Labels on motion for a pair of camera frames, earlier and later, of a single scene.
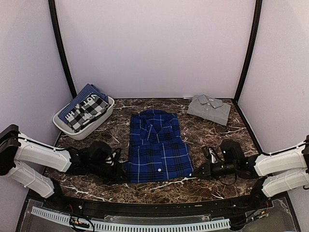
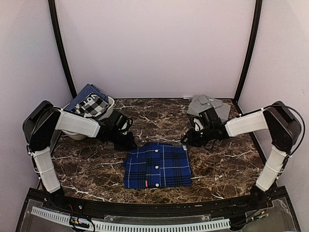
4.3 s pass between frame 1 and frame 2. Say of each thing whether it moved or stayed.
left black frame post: stayed
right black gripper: moved
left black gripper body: moved
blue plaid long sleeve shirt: moved
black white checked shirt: stayed
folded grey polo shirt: stayed
